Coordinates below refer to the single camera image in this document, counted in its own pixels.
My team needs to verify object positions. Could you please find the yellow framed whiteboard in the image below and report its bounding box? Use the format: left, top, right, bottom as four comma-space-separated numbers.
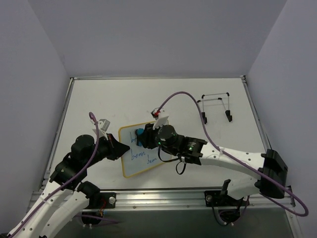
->
118, 122, 163, 178

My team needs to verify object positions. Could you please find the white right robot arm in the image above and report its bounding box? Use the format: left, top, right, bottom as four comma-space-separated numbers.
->
134, 123, 288, 205

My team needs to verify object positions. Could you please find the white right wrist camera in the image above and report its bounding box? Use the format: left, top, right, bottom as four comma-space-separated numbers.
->
151, 108, 169, 130

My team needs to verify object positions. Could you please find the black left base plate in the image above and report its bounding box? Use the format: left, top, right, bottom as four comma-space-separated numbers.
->
87, 191, 116, 209

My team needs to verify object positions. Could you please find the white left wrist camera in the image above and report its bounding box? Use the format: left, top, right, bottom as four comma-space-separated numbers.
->
93, 119, 110, 137

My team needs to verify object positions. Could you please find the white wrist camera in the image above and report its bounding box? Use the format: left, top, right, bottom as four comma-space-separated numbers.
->
151, 108, 169, 130
93, 119, 110, 137

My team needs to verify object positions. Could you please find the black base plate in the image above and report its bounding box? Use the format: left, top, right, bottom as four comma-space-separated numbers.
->
87, 191, 116, 209
204, 190, 250, 207

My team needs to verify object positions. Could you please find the blue bone shaped eraser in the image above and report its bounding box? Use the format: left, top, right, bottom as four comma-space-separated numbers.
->
135, 128, 144, 147

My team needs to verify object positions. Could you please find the metal wire whiteboard stand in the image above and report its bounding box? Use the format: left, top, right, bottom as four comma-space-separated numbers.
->
197, 92, 233, 124

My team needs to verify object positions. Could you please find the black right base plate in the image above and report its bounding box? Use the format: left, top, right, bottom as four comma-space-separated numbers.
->
204, 190, 250, 207

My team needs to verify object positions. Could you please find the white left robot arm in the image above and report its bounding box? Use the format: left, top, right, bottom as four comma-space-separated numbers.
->
1, 134, 130, 238

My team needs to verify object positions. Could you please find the aluminium front rail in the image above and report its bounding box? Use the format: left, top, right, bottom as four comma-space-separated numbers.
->
27, 187, 295, 211

